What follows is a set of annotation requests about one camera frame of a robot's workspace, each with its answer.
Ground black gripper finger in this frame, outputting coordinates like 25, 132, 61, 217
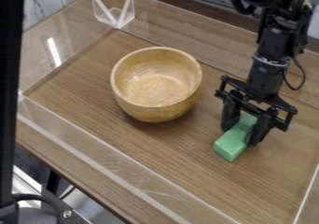
246, 115, 274, 147
220, 96, 240, 132

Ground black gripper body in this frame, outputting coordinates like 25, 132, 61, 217
215, 56, 298, 131

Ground green rectangular block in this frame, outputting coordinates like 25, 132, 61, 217
214, 114, 256, 161

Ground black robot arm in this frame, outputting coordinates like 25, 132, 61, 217
216, 0, 314, 147

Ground brown wooden bowl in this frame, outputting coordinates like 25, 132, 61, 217
109, 47, 203, 123

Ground black table leg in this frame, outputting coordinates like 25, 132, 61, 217
47, 171, 61, 195

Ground black vertical pole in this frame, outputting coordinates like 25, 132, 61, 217
0, 0, 24, 224

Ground clear acrylic tray wall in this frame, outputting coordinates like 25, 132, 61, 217
17, 0, 319, 224

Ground clear acrylic corner bracket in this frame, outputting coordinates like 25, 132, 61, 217
91, 0, 135, 29

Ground black metal bracket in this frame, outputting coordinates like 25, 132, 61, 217
40, 189, 92, 224

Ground black cable loop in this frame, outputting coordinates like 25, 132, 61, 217
11, 193, 64, 224

